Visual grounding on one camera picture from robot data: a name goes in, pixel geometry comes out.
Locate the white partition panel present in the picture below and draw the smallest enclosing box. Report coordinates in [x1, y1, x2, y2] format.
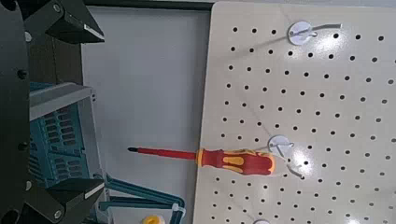
[81, 6, 213, 224]

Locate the black pegboard stand post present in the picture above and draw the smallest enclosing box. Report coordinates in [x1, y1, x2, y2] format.
[83, 0, 216, 12]

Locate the grey teal plastic crate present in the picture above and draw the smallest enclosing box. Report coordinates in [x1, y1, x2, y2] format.
[29, 81, 187, 224]

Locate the beige perforated pegboard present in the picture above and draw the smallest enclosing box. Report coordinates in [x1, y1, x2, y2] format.
[191, 0, 396, 224]

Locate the white plastic cable tie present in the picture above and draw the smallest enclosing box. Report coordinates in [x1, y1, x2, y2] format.
[171, 203, 187, 220]

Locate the red yellow screwdriver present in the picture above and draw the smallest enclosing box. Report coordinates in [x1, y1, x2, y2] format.
[127, 147, 276, 176]

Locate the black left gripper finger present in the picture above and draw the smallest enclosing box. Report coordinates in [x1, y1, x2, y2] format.
[17, 177, 106, 224]
[22, 0, 106, 45]

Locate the yellow handled paint roller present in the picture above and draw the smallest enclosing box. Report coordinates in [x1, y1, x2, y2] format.
[142, 214, 166, 224]

